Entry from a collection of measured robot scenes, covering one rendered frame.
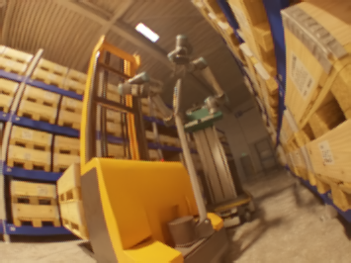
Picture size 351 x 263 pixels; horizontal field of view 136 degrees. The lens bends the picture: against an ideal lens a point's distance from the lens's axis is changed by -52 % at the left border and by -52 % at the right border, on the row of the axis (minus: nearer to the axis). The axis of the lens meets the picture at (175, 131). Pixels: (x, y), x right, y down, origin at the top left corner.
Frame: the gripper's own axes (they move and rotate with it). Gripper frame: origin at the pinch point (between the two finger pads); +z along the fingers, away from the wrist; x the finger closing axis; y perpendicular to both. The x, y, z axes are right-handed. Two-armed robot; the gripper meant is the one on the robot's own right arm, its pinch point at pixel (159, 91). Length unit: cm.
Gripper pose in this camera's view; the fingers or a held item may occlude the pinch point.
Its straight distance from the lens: 119.5
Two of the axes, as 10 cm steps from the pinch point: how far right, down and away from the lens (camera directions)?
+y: 0.7, -4.1, -9.1
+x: 0.5, -9.1, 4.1
